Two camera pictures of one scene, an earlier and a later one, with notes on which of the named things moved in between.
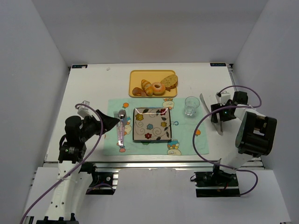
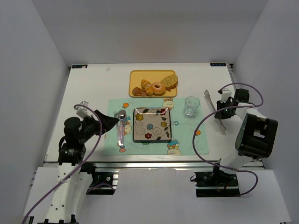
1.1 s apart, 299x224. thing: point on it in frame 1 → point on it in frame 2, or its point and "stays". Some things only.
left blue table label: x=81 y=66 stays
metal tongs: x=217 y=125 → x=207 y=94
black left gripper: x=98 y=122 stays
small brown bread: x=138 y=91 stays
